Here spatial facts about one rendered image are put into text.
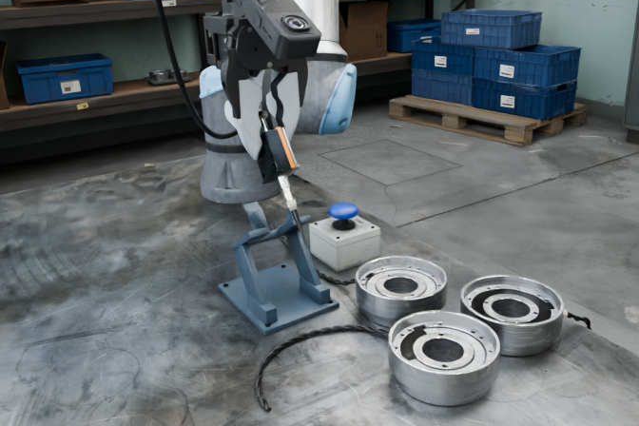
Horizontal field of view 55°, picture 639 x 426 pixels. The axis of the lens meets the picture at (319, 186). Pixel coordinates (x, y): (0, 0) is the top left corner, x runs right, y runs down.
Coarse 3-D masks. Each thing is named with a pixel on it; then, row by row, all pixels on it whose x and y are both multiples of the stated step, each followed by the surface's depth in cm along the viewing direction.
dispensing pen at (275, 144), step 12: (264, 120) 68; (264, 132) 66; (276, 132) 66; (264, 144) 66; (276, 144) 66; (264, 156) 67; (276, 156) 65; (264, 168) 67; (276, 168) 65; (288, 168) 65; (264, 180) 68; (276, 180) 68; (288, 180) 67; (288, 192) 66; (288, 204) 66; (300, 228) 66
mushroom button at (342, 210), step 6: (336, 204) 83; (342, 204) 83; (348, 204) 83; (354, 204) 84; (330, 210) 83; (336, 210) 82; (342, 210) 82; (348, 210) 82; (354, 210) 82; (336, 216) 82; (342, 216) 81; (348, 216) 81; (354, 216) 82; (342, 222) 83
